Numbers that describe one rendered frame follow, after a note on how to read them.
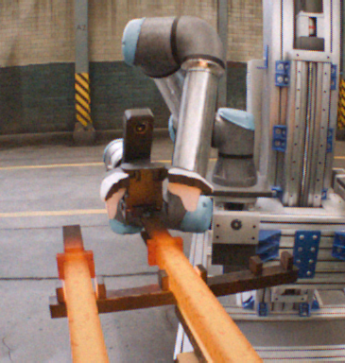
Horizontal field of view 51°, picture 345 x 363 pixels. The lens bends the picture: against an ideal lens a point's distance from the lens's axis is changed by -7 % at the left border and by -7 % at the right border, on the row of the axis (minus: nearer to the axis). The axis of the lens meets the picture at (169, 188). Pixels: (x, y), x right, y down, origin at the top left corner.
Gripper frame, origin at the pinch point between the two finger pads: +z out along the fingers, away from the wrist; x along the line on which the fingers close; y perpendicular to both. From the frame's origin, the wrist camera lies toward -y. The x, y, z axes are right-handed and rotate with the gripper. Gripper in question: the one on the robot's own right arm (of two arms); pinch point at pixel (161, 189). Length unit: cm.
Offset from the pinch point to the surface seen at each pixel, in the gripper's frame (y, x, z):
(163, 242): 6.4, 0.4, 2.7
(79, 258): 6.8, 11.4, 4.0
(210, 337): 7.0, 1.5, 22.4
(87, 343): 7.0, 12.0, 20.5
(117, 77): -14, -93, -662
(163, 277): 7.2, 2.5, 10.2
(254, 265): 7.7, -9.4, 10.0
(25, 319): 100, 41, -119
